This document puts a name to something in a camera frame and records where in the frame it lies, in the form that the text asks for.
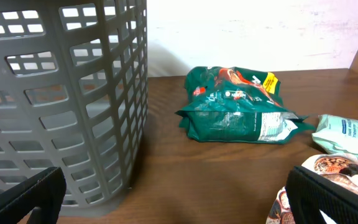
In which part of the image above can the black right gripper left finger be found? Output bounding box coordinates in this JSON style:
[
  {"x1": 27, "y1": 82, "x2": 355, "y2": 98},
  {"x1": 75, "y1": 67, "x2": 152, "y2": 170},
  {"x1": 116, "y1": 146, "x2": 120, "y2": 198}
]
[{"x1": 0, "y1": 167, "x2": 67, "y2": 224}]

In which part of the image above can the green Nescafe coffee bag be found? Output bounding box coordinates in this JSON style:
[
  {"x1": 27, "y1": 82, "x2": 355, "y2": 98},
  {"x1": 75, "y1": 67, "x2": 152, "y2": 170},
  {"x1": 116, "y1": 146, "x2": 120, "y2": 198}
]
[{"x1": 176, "y1": 67, "x2": 314, "y2": 144}]

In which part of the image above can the grey plastic lattice basket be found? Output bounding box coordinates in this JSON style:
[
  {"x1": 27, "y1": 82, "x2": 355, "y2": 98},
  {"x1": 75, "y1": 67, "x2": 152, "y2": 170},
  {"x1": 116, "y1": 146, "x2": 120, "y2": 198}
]
[{"x1": 0, "y1": 0, "x2": 148, "y2": 217}]

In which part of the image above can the beige brown snack pouch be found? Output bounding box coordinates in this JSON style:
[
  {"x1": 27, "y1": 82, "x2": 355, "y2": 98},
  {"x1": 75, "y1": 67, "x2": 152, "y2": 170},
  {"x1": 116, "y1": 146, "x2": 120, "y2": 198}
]
[{"x1": 266, "y1": 153, "x2": 358, "y2": 224}]

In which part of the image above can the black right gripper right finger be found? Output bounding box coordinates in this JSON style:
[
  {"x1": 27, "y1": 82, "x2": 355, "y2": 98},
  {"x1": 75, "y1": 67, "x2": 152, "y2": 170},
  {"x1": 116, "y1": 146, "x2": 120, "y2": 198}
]
[{"x1": 285, "y1": 166, "x2": 358, "y2": 224}]

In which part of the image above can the pale green wipes packet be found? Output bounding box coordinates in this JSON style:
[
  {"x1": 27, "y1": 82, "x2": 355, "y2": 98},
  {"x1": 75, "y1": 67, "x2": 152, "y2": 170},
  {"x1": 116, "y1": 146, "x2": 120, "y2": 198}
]
[{"x1": 312, "y1": 114, "x2": 358, "y2": 158}]

